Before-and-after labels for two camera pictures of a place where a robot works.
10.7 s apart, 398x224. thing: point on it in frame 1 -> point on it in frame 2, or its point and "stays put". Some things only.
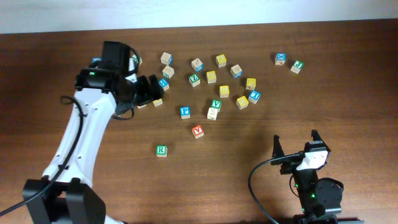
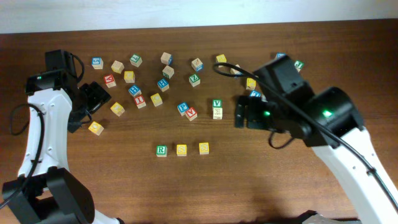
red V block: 198,131 -> 191,114
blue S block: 96,59 stays put
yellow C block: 157,102 stays put
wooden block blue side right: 236,71 stays put
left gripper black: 153,91 -> 97,94
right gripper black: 288,167 -> 247,117
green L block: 138,59 stays put
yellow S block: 211,76 -> 181,150
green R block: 161,150 stays put
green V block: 216,104 stays put
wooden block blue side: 166,58 stays put
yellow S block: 224,91 -> 204,148
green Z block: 194,80 stays put
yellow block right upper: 250,84 stays put
